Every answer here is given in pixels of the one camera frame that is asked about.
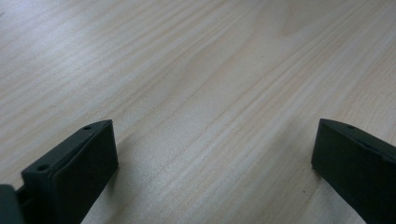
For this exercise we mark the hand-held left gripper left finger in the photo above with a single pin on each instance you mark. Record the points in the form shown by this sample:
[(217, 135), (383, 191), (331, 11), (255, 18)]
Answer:
[(71, 174)]

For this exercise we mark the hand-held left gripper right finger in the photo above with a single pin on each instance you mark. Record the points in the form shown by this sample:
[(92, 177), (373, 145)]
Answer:
[(355, 165)]

